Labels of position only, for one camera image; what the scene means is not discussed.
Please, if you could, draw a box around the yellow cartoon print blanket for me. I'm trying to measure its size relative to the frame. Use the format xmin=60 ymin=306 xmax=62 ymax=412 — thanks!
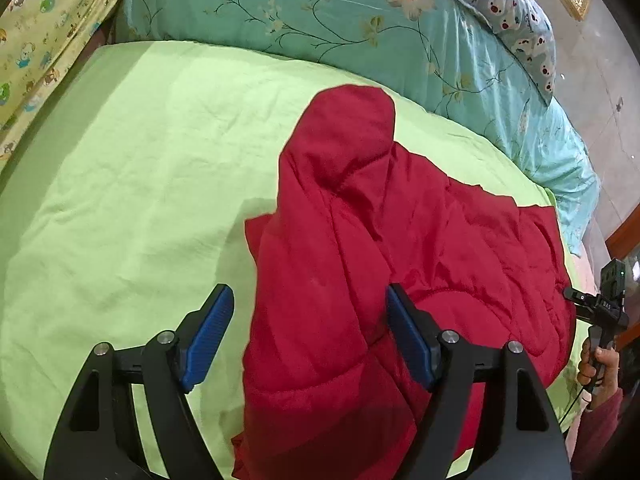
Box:
xmin=1 ymin=0 xmax=118 ymax=165

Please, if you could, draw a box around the grey patterned pillow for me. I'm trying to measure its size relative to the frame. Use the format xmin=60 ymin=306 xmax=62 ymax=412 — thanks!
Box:
xmin=458 ymin=0 xmax=556 ymax=104

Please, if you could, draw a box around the dark red sleeve forearm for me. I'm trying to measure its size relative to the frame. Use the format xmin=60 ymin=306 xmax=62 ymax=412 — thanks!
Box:
xmin=570 ymin=388 xmax=623 ymax=479

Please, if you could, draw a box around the teal floral duvet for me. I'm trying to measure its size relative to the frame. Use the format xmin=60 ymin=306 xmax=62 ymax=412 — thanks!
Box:
xmin=115 ymin=0 xmax=600 ymax=252

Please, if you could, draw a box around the person's right hand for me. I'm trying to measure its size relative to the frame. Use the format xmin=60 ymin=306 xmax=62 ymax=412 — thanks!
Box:
xmin=577 ymin=339 xmax=620 ymax=410

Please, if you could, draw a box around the red quilted comforter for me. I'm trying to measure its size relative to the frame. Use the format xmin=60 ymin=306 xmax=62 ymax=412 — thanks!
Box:
xmin=233 ymin=85 xmax=575 ymax=479

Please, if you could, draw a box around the light green bed sheet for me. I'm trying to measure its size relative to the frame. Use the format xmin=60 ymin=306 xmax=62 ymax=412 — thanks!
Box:
xmin=0 ymin=39 xmax=591 ymax=478

